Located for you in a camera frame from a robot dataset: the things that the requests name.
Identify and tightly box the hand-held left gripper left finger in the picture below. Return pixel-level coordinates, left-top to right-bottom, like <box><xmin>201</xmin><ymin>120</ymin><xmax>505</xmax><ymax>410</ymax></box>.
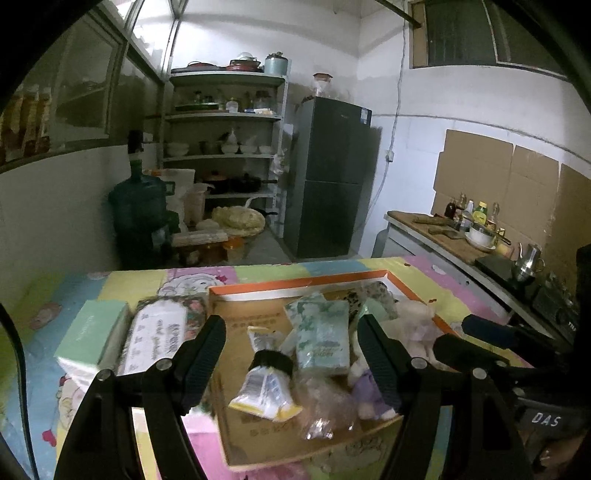
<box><xmin>53</xmin><ymin>315</ymin><xmax>228</xmax><ymax>480</ymax></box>

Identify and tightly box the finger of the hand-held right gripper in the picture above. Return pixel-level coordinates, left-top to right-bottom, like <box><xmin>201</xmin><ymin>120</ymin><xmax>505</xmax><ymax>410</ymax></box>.
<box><xmin>433</xmin><ymin>333</ymin><xmax>513</xmax><ymax>377</ymax></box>
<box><xmin>462</xmin><ymin>314</ymin><xmax>559</xmax><ymax>354</ymax></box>

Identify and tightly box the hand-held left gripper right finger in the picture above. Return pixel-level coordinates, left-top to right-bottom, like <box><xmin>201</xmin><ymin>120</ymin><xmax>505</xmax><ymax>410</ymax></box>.
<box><xmin>356</xmin><ymin>314</ymin><xmax>525</xmax><ymax>480</ymax></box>

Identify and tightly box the small purple doll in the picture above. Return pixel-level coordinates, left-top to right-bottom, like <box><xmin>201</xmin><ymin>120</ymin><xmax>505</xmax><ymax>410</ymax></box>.
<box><xmin>348</xmin><ymin>357</ymin><xmax>403</xmax><ymax>420</ymax></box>

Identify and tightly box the pale pink plush toy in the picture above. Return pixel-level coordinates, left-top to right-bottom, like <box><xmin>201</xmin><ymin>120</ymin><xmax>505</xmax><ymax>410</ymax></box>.
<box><xmin>394</xmin><ymin>299</ymin><xmax>446</xmax><ymax>365</ymax></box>

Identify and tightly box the orange rimmed cardboard box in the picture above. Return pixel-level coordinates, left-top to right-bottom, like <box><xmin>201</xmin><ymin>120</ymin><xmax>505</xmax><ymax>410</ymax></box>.
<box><xmin>208</xmin><ymin>269</ymin><xmax>462</xmax><ymax>469</ymax></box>

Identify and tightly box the yellow white tube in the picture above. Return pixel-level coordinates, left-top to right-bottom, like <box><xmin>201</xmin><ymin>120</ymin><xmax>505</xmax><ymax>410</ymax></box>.
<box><xmin>228</xmin><ymin>325</ymin><xmax>304</xmax><ymax>422</ymax></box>

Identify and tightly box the green floral packet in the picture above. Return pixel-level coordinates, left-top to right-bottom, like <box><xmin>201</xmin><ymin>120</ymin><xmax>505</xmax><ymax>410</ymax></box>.
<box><xmin>283</xmin><ymin>295</ymin><xmax>352</xmax><ymax>376</ymax></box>

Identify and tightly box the clear plastic bag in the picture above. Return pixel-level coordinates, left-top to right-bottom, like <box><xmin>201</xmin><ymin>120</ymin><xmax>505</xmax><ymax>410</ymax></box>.
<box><xmin>293</xmin><ymin>373</ymin><xmax>362</xmax><ymax>440</ymax></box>

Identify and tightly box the leopard print cloth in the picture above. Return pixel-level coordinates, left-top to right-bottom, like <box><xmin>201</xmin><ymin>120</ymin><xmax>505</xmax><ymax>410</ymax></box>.
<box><xmin>344</xmin><ymin>282</ymin><xmax>400</xmax><ymax>319</ymax></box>

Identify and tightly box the floral tissue pack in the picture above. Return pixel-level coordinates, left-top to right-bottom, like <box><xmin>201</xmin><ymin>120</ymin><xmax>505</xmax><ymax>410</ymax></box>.
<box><xmin>117</xmin><ymin>296</ymin><xmax>211</xmax><ymax>377</ymax></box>

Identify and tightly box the black induction cooker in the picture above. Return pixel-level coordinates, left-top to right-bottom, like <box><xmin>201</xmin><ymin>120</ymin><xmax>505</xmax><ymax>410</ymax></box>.
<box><xmin>475</xmin><ymin>256</ymin><xmax>541</xmax><ymax>301</ymax></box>

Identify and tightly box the small black appliance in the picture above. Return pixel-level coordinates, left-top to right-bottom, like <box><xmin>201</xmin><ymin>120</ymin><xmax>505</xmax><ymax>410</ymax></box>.
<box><xmin>531</xmin><ymin>277</ymin><xmax>578</xmax><ymax>333</ymax></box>

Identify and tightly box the steel kettle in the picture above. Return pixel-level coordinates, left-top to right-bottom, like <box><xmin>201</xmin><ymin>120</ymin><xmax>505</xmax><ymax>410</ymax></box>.
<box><xmin>512</xmin><ymin>242</ymin><xmax>546</xmax><ymax>282</ymax></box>

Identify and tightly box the large white bowl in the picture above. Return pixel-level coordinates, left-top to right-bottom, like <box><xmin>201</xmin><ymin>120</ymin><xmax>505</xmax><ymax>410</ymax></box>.
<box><xmin>464</xmin><ymin>224</ymin><xmax>497</xmax><ymax>252</ymax></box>

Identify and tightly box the cartoon printed blanket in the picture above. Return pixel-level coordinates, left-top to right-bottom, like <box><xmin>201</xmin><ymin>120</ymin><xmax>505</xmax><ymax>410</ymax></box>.
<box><xmin>0</xmin><ymin>256</ymin><xmax>536</xmax><ymax>480</ymax></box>

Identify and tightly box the wooden cutting board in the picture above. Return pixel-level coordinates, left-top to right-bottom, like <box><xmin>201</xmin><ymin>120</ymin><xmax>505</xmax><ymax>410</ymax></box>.
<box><xmin>387</xmin><ymin>210</ymin><xmax>490</xmax><ymax>266</ymax></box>

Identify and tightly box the mint green box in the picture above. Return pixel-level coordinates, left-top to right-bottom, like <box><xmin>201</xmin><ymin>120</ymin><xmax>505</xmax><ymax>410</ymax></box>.
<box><xmin>54</xmin><ymin>299</ymin><xmax>131</xmax><ymax>388</ymax></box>

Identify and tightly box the cluster of condiment bottles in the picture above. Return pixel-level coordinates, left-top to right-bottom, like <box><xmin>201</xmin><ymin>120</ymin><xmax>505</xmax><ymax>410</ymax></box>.
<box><xmin>444</xmin><ymin>193</ymin><xmax>504</xmax><ymax>232</ymax></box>

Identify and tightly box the orange plastic container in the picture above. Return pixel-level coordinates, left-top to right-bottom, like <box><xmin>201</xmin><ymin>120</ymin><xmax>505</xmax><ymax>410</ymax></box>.
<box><xmin>203</xmin><ymin>237</ymin><xmax>245</xmax><ymax>264</ymax></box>

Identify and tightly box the kitchen counter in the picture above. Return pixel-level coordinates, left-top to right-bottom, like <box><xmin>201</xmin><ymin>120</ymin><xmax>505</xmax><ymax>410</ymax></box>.
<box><xmin>383</xmin><ymin>210</ymin><xmax>578</xmax><ymax>352</ymax></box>

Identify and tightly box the bamboo mat roll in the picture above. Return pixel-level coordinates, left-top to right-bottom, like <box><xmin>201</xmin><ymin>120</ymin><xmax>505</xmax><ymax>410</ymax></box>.
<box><xmin>171</xmin><ymin>231</ymin><xmax>229</xmax><ymax>247</ymax></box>

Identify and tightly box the pale yellow flatbread pile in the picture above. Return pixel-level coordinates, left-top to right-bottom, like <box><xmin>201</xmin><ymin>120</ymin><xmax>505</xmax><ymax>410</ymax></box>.
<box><xmin>211</xmin><ymin>205</ymin><xmax>266</xmax><ymax>237</ymax></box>

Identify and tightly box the clear plastic container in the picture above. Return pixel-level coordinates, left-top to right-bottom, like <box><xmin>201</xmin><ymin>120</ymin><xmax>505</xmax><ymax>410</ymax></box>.
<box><xmin>182</xmin><ymin>183</ymin><xmax>215</xmax><ymax>227</ymax></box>

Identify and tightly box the large brown cardboard sheet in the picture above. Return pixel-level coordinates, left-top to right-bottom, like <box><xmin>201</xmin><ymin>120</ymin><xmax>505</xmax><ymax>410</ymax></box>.
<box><xmin>433</xmin><ymin>129</ymin><xmax>591</xmax><ymax>296</ymax></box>

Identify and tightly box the blue water jug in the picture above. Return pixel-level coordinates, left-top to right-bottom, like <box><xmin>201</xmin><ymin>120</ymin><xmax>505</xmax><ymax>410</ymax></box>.
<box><xmin>108</xmin><ymin>159</ymin><xmax>168</xmax><ymax>268</ymax></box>

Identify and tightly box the white bucket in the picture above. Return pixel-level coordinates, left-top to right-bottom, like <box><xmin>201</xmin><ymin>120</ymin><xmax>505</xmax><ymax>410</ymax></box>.
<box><xmin>161</xmin><ymin>168</ymin><xmax>197</xmax><ymax>217</ymax></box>

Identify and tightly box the black frying pan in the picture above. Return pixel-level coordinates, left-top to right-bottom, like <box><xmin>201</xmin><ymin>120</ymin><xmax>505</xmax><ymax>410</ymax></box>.
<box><xmin>229</xmin><ymin>173</ymin><xmax>278</xmax><ymax>193</ymax></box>

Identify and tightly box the dark grey refrigerator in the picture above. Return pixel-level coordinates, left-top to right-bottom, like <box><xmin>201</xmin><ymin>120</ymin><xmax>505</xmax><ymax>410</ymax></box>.
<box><xmin>283</xmin><ymin>96</ymin><xmax>374</xmax><ymax>259</ymax></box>

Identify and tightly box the metal shelf unit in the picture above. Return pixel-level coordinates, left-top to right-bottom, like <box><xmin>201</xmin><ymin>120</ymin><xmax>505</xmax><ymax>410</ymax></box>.
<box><xmin>161</xmin><ymin>71</ymin><xmax>291</xmax><ymax>232</ymax></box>

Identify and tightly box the row of jars and bottles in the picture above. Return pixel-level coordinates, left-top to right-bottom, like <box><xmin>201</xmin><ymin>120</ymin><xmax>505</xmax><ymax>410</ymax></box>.
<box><xmin>175</xmin><ymin>90</ymin><xmax>280</xmax><ymax>114</ymax></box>

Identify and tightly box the orange drink bottle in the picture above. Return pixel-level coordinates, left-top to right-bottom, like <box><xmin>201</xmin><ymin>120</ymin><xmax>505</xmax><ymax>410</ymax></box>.
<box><xmin>2</xmin><ymin>95</ymin><xmax>24</xmax><ymax>162</ymax></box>
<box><xmin>19</xmin><ymin>88</ymin><xmax>38</xmax><ymax>158</ymax></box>
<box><xmin>35</xmin><ymin>85</ymin><xmax>51</xmax><ymax>153</ymax></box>

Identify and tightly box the dark framed window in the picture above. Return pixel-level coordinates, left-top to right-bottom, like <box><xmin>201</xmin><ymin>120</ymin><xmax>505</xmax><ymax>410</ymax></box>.
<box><xmin>409</xmin><ymin>0</ymin><xmax>573</xmax><ymax>81</ymax></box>

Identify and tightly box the narrow brown cardboard strip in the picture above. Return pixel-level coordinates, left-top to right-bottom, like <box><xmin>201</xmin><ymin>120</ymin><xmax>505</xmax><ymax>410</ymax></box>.
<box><xmin>411</xmin><ymin>2</ymin><xmax>428</xmax><ymax>69</ymax></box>

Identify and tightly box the red pot glass lid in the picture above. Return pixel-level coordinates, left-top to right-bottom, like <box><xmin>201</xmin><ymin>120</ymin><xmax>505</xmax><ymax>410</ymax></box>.
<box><xmin>228</xmin><ymin>52</ymin><xmax>262</xmax><ymax>71</ymax></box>

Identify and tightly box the glass partition window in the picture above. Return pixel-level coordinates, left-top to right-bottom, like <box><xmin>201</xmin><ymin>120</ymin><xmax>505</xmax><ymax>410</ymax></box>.
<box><xmin>0</xmin><ymin>0</ymin><xmax>181</xmax><ymax>171</ymax></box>

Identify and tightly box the teal canister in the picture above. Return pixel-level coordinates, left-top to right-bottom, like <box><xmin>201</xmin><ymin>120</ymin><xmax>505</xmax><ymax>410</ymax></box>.
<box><xmin>264</xmin><ymin>52</ymin><xmax>290</xmax><ymax>76</ymax></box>

